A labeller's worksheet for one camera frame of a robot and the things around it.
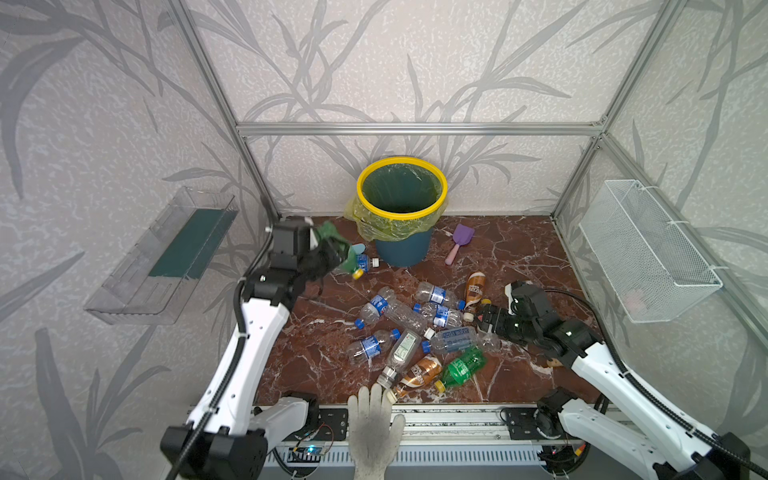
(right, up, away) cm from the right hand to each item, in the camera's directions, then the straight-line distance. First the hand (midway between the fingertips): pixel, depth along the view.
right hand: (484, 312), depth 79 cm
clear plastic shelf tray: (-77, +10, -14) cm, 79 cm away
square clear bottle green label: (-22, -12, 0) cm, 25 cm away
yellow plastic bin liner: (-29, +23, +6) cm, 38 cm away
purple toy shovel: (+1, +21, +36) cm, 42 cm away
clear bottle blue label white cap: (-35, +12, +21) cm, 43 cm away
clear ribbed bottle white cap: (-23, -2, +7) cm, 24 cm away
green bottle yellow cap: (-34, +14, -11) cm, 39 cm away
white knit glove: (-29, -29, -7) cm, 41 cm away
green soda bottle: (-6, -14, -2) cm, 15 cm away
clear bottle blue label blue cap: (-32, -3, +10) cm, 33 cm away
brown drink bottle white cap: (+1, +4, +14) cm, 15 cm away
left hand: (-35, +19, -7) cm, 40 cm away
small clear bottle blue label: (-12, +3, +12) cm, 17 cm away
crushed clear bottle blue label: (-10, -4, +9) cm, 14 cm away
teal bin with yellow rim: (-24, +34, +24) cm, 48 cm away
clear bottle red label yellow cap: (+2, -9, +7) cm, 12 cm away
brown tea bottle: (-15, -15, -2) cm, 21 cm away
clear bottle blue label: (-33, -12, +3) cm, 35 cm away
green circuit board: (-44, -33, -8) cm, 56 cm away
